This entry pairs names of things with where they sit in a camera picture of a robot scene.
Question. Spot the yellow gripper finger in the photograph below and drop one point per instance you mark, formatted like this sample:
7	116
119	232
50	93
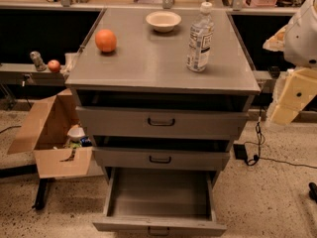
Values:
292	92
276	42

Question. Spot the clear plastic water bottle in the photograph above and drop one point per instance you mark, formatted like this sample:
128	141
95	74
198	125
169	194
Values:
200	37

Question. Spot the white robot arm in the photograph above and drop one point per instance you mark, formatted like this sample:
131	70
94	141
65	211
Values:
300	39

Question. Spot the grey metal drawer cabinet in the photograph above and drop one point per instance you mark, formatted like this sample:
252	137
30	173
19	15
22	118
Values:
152	63

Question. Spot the top grey drawer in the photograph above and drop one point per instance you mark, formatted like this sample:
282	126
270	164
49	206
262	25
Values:
128	114

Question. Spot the grey drawer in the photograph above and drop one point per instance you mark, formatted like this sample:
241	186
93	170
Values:
160	203
161	153
128	114

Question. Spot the bottom grey drawer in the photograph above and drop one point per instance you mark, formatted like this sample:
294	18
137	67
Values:
160	203

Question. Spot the middle grey drawer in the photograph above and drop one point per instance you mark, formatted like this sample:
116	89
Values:
161	153

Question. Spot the black remote on shelf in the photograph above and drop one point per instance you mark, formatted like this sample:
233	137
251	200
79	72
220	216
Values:
274	71

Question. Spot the black power adapter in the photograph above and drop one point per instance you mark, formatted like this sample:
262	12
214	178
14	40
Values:
240	152

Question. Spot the white bowl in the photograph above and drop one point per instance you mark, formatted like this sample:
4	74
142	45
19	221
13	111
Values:
163	21

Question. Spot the orange fruit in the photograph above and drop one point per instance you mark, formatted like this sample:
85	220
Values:
105	41

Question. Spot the white cup in box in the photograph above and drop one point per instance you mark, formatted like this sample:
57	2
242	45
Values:
75	134

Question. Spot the small red apple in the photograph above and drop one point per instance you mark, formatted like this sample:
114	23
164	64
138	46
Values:
54	65

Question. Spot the small grey figurine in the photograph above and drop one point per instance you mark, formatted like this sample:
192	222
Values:
38	61

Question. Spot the brown cardboard box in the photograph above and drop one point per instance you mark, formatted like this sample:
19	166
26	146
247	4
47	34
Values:
44	133

